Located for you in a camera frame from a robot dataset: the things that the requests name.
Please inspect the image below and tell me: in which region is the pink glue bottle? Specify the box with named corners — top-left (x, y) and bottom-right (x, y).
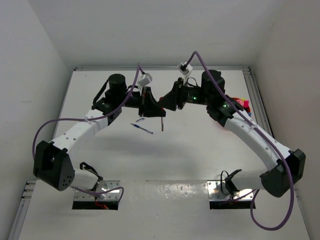
top-left (236, 99), bottom-right (245, 105)

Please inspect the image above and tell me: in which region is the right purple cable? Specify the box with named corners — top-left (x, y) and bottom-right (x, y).
top-left (184, 51), bottom-right (294, 230)

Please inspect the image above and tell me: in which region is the pink black highlighter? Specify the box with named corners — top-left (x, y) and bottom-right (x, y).
top-left (243, 100), bottom-right (250, 109)

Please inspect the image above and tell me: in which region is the metal base plate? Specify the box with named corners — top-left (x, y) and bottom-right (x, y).
top-left (207, 180), bottom-right (254, 202)
top-left (74, 180), bottom-right (122, 202)

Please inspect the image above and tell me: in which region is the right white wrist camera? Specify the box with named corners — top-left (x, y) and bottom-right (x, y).
top-left (177, 62), bottom-right (193, 76)

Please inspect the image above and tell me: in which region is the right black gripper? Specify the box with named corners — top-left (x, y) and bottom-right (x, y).
top-left (156, 77), bottom-right (212, 111)

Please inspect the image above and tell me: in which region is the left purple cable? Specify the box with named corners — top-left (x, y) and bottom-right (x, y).
top-left (33, 62), bottom-right (147, 201)

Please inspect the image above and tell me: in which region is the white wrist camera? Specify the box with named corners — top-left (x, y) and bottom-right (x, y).
top-left (137, 73), bottom-right (153, 89)
top-left (177, 62), bottom-right (193, 76)

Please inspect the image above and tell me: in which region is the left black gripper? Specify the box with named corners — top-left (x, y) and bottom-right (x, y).
top-left (117, 86), bottom-right (165, 118)

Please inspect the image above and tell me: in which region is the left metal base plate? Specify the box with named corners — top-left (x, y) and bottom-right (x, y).
top-left (74, 180), bottom-right (122, 202)

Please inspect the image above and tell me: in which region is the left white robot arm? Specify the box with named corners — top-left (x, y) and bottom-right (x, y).
top-left (33, 72), bottom-right (166, 191)

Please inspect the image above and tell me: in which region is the purple cable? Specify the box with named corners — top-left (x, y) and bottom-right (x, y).
top-left (184, 51), bottom-right (294, 230)
top-left (33, 62), bottom-right (147, 201)

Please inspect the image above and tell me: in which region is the red ballpoint pen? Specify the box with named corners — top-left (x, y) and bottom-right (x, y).
top-left (160, 117), bottom-right (164, 132)

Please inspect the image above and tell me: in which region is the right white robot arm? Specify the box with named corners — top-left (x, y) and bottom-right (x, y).
top-left (158, 70), bottom-right (306, 198)

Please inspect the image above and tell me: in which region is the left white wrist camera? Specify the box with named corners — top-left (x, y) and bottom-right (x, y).
top-left (137, 73), bottom-right (153, 89)

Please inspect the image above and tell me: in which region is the blue ballpoint pen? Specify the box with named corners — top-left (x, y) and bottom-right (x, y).
top-left (130, 123), bottom-right (154, 134)

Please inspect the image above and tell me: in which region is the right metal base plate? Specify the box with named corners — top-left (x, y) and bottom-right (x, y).
top-left (207, 180), bottom-right (254, 202)

